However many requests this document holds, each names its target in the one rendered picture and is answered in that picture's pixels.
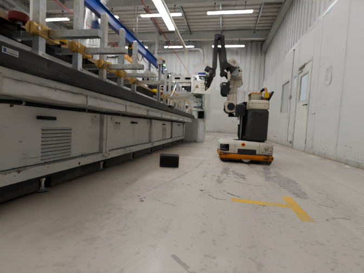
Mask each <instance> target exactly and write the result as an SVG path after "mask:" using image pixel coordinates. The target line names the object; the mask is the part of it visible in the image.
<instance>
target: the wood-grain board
mask: <svg viewBox="0 0 364 273"><path fill-rule="evenodd" d="M0 18H1V19H3V20H5V21H7V22H9V23H12V22H11V21H9V20H8V14H7V13H5V12H3V11H1V10H0ZM12 24H14V25H16V24H15V23H12ZM16 26H17V25H16ZM21 28H22V29H24V30H26V29H25V26H21ZM61 48H68V45H62V46H61ZM88 61H89V62H91V63H93V64H95V63H96V60H95V59H93V58H89V59H88ZM140 86H141V87H142V88H145V89H147V90H149V91H150V92H152V89H150V88H148V87H146V86H144V85H143V84H141V85H140ZM153 93H154V92H153Z"/></svg>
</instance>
